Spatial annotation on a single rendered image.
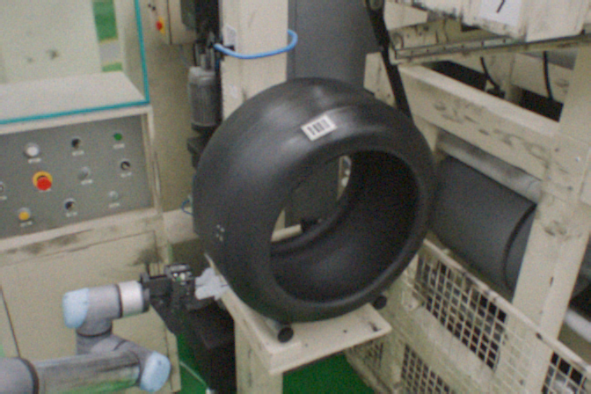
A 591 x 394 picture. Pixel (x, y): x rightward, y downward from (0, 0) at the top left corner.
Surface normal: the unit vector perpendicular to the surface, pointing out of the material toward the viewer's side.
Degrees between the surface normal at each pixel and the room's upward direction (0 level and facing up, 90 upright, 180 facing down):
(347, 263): 27
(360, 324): 0
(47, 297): 90
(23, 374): 48
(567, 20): 90
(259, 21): 90
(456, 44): 90
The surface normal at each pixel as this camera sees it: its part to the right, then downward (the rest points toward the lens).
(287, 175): 0.34, 0.34
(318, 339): 0.02, -0.87
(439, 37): -0.89, 0.21
